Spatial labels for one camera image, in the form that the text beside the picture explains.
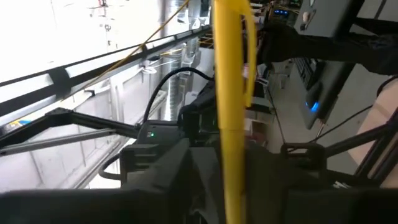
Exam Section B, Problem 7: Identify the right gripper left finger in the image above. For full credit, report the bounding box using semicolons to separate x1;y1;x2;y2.
0;138;192;224

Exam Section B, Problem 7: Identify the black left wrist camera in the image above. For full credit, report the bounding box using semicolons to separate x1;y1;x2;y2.
136;119;187;147

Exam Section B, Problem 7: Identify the yellow marker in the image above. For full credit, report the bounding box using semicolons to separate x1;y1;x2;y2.
211;0;259;224

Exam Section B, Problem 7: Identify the black keyboard tray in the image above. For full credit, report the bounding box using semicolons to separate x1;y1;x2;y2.
293;0;365;131

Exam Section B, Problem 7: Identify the black computer mouse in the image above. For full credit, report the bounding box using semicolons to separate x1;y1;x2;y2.
305;98;322;114

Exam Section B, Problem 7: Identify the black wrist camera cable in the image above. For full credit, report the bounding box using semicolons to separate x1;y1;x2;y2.
142;66;216;126

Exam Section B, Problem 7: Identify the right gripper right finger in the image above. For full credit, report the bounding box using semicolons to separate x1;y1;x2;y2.
245;142;398;224

